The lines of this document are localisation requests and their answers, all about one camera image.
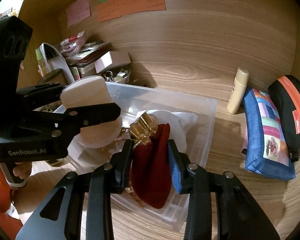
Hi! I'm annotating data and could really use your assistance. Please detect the brown mug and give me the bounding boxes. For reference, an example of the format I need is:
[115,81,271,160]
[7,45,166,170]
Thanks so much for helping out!
[37,69,68,85]

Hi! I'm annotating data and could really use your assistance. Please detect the black orange zip case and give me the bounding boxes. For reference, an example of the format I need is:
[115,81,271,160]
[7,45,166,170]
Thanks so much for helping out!
[268,75,300,162]

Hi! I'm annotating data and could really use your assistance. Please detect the clear plastic storage bin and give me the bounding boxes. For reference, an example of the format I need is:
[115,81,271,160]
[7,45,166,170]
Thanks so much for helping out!
[59,77,217,230]

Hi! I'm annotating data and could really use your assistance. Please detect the left hand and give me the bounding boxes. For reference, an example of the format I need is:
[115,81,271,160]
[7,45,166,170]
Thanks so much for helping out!
[13,162,32,179]

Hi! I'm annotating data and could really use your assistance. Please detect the cream lotion bottle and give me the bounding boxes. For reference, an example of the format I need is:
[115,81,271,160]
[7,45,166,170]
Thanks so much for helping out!
[227,68,249,114]

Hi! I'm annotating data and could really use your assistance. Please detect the orange paper note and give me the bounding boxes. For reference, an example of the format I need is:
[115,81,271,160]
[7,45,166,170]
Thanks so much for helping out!
[96,0,166,22]

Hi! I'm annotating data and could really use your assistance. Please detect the white round container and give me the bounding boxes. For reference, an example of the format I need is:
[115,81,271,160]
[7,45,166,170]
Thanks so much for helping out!
[61,75,122,148]

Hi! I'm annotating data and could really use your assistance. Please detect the red velvet pouch gold tie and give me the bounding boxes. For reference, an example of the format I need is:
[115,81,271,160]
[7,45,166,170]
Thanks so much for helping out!
[130,113,172,209]

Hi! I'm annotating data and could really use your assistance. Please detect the pink paper note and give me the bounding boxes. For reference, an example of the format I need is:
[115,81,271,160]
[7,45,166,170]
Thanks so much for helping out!
[66,0,91,27]

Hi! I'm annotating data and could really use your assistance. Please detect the blue patchwork pouch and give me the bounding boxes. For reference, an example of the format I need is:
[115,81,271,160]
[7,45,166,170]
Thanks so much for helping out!
[243,88,296,181]

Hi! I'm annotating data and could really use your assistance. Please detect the small white pink box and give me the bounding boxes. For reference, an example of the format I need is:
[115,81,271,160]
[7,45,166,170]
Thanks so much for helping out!
[95,51,131,74]

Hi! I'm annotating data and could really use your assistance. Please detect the stack of packets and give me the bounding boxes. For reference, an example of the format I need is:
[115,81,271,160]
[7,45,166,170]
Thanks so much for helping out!
[58,31,111,81]

